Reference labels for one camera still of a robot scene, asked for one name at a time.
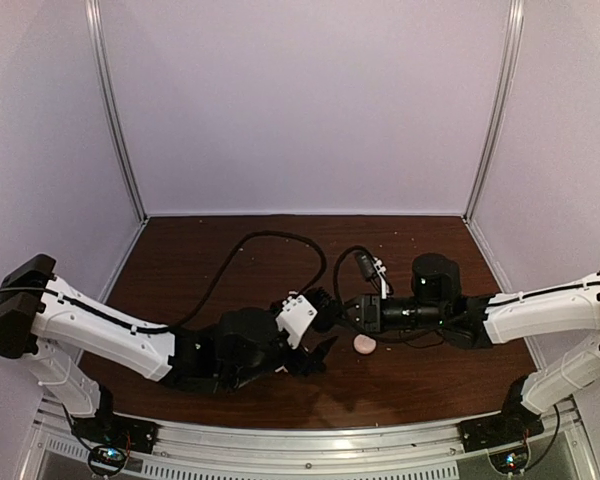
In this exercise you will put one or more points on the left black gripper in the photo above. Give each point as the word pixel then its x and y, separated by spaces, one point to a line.
pixel 307 362

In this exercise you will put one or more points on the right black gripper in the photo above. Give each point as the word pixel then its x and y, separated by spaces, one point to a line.
pixel 366 314

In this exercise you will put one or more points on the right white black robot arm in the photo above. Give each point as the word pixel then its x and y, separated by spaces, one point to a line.
pixel 480 322

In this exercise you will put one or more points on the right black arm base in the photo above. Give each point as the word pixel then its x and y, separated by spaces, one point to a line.
pixel 500 432

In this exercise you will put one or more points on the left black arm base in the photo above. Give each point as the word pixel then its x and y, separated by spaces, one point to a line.
pixel 108 428

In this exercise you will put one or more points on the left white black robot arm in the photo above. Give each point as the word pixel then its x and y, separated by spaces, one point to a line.
pixel 39 310

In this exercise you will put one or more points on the round white case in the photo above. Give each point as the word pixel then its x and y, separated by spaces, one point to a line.
pixel 364 345

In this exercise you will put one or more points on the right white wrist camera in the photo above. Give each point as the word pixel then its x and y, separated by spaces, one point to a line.
pixel 373 271

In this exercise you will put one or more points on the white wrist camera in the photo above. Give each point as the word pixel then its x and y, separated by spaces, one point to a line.
pixel 373 271
pixel 314 310

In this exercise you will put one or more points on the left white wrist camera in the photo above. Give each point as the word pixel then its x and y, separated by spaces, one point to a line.
pixel 314 310

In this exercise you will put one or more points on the front aluminium rail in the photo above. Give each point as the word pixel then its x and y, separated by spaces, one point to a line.
pixel 431 450

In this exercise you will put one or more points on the right aluminium frame post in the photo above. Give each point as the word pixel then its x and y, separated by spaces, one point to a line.
pixel 510 54

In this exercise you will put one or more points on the aluminium frame post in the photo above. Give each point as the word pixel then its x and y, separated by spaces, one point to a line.
pixel 112 115
pixel 510 54

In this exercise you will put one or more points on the left aluminium frame post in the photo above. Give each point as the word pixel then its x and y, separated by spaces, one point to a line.
pixel 112 115

